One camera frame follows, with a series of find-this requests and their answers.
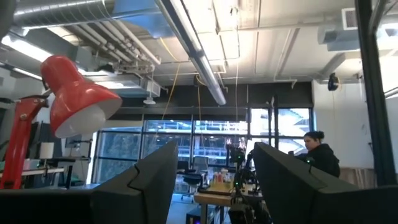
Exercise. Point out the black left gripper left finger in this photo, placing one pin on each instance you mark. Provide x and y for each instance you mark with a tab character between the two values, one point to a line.
124	199

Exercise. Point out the black vertical post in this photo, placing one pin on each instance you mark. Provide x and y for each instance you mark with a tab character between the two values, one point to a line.
376	109

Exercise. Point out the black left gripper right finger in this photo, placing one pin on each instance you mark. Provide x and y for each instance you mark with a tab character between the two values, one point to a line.
311	199

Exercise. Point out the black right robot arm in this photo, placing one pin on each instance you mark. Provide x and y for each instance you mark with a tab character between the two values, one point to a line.
241	174

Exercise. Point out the black office chair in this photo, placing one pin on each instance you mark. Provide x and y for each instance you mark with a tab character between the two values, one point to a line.
192	179

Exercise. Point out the red desk lamp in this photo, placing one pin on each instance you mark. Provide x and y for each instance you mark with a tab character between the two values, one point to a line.
74	93

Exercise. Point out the white cylinder shade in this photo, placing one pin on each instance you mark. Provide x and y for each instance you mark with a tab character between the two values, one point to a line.
46	151

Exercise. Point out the silver air duct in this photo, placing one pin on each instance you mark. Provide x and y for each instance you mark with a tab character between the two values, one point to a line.
62	12

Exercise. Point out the background wooden table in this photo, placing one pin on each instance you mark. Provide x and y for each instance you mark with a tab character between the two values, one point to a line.
214	199

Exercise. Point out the long ceiling light fixture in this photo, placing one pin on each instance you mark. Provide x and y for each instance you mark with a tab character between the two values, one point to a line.
199	59

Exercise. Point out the large window wall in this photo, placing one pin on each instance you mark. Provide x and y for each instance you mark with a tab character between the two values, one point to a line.
118	146

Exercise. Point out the person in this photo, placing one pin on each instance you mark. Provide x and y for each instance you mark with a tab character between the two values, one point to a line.
323	158

